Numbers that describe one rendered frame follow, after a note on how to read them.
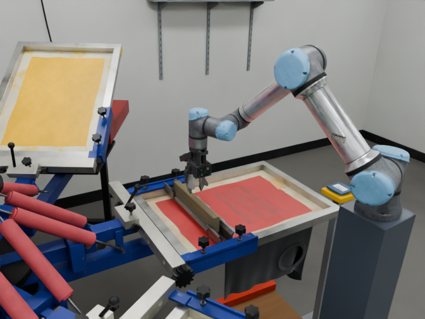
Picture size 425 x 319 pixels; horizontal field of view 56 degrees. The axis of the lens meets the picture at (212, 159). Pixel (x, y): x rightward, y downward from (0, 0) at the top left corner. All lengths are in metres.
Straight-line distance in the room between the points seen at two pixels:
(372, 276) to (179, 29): 2.79
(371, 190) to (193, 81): 2.83
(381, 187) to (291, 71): 0.42
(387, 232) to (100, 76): 1.63
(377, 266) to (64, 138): 1.48
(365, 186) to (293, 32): 3.35
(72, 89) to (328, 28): 3.24
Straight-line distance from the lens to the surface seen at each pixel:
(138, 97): 3.66
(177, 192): 1.84
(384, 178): 1.23
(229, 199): 1.92
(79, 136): 2.06
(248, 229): 1.72
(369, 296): 1.56
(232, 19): 3.99
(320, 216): 1.80
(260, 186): 2.06
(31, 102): 2.29
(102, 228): 1.59
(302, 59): 1.22
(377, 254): 1.45
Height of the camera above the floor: 1.91
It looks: 24 degrees down
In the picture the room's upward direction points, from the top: 2 degrees clockwise
